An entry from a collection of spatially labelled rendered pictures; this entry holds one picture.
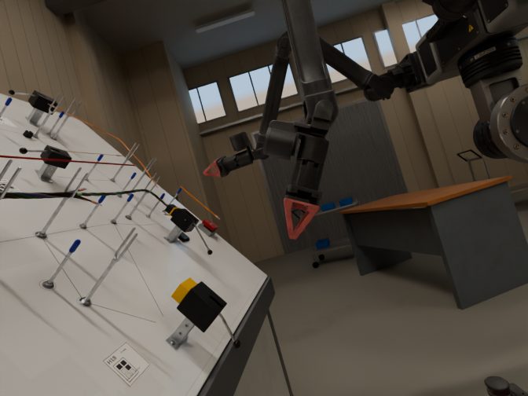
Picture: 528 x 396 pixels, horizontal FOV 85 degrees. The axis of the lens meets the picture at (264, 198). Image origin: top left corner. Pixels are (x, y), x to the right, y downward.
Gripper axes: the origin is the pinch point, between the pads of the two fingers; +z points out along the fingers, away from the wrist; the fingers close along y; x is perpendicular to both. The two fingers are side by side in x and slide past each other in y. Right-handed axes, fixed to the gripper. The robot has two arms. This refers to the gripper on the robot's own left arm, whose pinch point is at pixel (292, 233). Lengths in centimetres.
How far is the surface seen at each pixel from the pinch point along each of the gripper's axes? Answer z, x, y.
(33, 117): -13, -82, -24
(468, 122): -299, 375, -629
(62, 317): 17.2, -29.2, 20.1
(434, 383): 66, 96, -100
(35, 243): 10.8, -41.6, 12.8
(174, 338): 21.4, -16.1, 9.6
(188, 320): 17.7, -14.2, 10.1
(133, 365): 21.8, -18.5, 18.7
